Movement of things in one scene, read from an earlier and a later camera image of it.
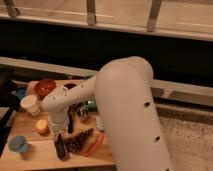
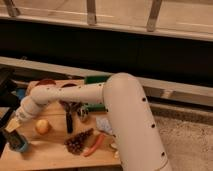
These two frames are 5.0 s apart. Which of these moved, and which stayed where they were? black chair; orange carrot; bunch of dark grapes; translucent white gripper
Moved: translucent white gripper
Stayed: black chair; orange carrot; bunch of dark grapes
